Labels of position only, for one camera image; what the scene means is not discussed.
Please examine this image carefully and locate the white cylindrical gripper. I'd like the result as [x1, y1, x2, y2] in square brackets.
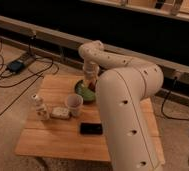
[83, 61, 100, 87]

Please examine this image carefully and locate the translucent plastic cup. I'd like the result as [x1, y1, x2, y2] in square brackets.
[65, 94, 83, 117]

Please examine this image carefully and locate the white sponge block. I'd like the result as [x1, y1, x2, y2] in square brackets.
[51, 107, 70, 119]

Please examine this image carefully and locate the red pepper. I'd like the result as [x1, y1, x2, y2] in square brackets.
[89, 81, 97, 91]

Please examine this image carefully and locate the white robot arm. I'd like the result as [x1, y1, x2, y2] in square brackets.
[78, 41, 163, 171]

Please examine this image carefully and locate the green ceramic bowl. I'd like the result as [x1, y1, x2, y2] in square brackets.
[74, 80, 96, 102]

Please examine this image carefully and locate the black smartphone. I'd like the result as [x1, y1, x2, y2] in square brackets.
[80, 123, 103, 135]

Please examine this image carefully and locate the wooden table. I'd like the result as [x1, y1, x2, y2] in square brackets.
[14, 73, 166, 166]

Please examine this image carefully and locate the white plastic bottle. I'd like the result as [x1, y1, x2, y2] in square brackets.
[31, 94, 50, 121]

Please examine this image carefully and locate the black power adapter box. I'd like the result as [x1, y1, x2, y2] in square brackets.
[7, 60, 24, 73]

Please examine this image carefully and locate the wooden baseboard rail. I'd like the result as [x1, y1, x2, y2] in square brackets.
[0, 16, 189, 104]

